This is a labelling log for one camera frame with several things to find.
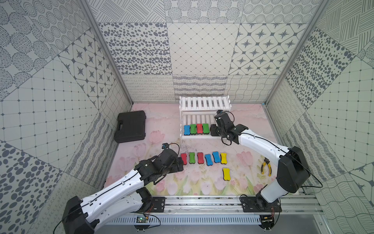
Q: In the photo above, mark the yellow handled pliers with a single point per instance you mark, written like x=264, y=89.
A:
x=266, y=167

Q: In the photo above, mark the white wooden slatted shelf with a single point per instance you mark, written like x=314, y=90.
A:
x=200, y=110

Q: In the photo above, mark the shelf red eraser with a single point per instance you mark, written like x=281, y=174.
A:
x=184, y=158
x=200, y=157
x=199, y=129

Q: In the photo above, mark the black plastic tool case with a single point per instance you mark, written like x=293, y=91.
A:
x=131, y=127

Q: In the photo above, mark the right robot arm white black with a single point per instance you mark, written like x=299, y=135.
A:
x=292, y=168

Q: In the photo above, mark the shelf green eraser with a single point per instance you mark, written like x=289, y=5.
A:
x=192, y=159
x=193, y=129
x=206, y=128

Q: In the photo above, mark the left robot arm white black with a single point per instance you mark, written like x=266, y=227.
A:
x=127, y=195

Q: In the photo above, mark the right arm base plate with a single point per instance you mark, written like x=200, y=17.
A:
x=259, y=205

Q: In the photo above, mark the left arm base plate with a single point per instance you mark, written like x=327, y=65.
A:
x=156, y=205

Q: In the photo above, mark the shelf yellow eraser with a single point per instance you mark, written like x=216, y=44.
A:
x=224, y=158
x=226, y=174

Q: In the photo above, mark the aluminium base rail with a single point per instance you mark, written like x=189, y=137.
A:
x=202, y=205

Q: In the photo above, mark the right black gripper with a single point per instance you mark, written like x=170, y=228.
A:
x=213, y=129

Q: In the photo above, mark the left green circuit board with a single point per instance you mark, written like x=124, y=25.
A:
x=141, y=223

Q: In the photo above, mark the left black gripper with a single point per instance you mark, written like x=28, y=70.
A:
x=177, y=164

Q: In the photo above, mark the right black controller box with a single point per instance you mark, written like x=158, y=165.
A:
x=266, y=222

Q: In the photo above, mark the shelf blue eraser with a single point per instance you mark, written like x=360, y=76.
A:
x=209, y=161
x=187, y=130

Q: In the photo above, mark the white perforated cable duct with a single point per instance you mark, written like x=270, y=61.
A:
x=240, y=219

